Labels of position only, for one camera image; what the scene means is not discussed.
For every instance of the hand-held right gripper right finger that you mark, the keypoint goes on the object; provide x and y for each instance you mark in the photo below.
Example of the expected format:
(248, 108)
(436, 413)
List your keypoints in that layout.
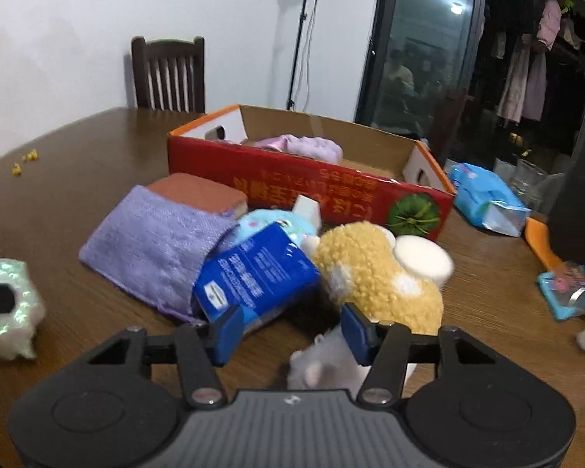
(355, 339)

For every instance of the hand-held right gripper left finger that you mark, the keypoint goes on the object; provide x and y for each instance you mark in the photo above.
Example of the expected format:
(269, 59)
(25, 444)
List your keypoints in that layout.
(226, 334)

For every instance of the white iridescent fluffy toy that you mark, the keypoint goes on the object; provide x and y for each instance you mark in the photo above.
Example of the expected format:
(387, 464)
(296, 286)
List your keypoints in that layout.
(14, 321)

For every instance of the white plush toy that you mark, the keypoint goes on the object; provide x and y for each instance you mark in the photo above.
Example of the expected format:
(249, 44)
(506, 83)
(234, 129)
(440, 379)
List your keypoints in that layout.
(321, 370)

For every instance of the blue tissue packet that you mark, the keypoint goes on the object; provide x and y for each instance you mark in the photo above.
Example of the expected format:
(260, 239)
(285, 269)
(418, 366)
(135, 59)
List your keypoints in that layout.
(253, 278)

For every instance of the yellow plush toy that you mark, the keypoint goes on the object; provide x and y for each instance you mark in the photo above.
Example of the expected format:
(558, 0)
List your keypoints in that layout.
(370, 268)

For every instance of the light blue plush toy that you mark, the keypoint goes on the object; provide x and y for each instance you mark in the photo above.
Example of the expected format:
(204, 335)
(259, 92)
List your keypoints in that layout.
(268, 219)

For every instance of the red cardboard box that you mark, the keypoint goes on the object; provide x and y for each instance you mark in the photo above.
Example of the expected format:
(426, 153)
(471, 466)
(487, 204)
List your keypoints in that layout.
(292, 180)

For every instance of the pink fluffy cloth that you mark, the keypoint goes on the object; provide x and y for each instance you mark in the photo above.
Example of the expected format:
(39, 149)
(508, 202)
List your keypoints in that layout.
(302, 146)

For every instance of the yellow crumbs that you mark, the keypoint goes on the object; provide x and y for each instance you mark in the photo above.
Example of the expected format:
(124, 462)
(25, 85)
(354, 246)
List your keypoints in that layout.
(24, 161)

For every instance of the light blue wipes packet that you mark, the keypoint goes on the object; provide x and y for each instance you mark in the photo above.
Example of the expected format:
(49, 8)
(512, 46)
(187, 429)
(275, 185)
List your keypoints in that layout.
(487, 200)

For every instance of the orange flat object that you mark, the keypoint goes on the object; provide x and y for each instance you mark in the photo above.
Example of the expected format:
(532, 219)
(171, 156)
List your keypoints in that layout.
(541, 246)

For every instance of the small blue snack packet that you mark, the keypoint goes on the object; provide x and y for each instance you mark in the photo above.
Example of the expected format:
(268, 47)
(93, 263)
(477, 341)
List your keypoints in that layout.
(565, 295)

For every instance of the clear plastic cup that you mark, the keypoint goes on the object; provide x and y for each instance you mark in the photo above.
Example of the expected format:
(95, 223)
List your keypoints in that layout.
(526, 180)

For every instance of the dark wooden chair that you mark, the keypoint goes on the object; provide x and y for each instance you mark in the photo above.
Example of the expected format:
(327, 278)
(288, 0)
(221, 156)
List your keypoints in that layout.
(168, 75)

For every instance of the black speaker box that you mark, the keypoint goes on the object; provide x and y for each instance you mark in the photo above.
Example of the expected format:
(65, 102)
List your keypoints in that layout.
(582, 195)

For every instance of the sliding glass door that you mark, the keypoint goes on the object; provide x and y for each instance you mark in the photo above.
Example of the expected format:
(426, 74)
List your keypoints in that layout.
(419, 48)

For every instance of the black light stand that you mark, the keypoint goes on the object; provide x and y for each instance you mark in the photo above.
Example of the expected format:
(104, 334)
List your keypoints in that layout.
(302, 34)

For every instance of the hanging clothes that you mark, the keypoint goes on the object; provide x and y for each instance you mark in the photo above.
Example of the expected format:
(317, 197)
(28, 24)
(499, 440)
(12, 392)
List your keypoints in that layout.
(531, 53)

